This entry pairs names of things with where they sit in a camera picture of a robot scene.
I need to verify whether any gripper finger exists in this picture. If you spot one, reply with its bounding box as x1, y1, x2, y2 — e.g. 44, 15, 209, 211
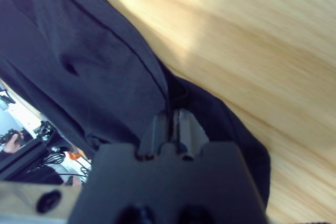
140, 111, 169, 155
175, 109, 209, 156

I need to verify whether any black polo shirt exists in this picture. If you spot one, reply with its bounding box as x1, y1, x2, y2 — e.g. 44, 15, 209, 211
0, 0, 271, 206

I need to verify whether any black handheld controller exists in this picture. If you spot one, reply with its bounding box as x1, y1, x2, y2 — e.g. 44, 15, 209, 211
0, 128, 26, 143

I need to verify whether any bystander bare hand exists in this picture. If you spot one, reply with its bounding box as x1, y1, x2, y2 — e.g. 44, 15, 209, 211
4, 132, 25, 154

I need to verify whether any dark camera post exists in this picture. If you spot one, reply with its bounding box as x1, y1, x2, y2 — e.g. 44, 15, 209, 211
0, 121, 62, 182

